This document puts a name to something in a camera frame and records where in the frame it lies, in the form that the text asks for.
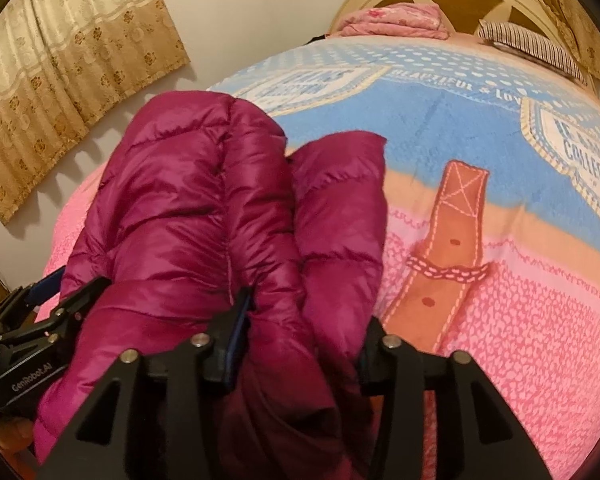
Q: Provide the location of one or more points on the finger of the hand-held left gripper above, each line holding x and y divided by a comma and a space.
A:
47, 282
75, 305

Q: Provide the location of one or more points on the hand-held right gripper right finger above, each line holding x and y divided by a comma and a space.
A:
375, 355

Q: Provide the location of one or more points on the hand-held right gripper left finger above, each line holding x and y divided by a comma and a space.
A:
237, 330

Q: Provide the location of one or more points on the magenta puffer jacket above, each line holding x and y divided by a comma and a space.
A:
180, 220

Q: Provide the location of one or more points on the person's left hand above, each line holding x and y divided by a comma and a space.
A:
15, 435

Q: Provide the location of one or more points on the pink and blue printed blanket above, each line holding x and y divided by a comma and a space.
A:
505, 310

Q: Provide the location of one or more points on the beige floral curtain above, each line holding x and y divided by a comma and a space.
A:
580, 25
70, 70

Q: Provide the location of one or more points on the peach bed sheet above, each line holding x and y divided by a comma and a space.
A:
462, 39

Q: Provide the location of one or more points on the folded pink floral quilt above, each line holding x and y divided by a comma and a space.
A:
395, 20

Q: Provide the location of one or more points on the striped pillow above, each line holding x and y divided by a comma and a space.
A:
530, 42

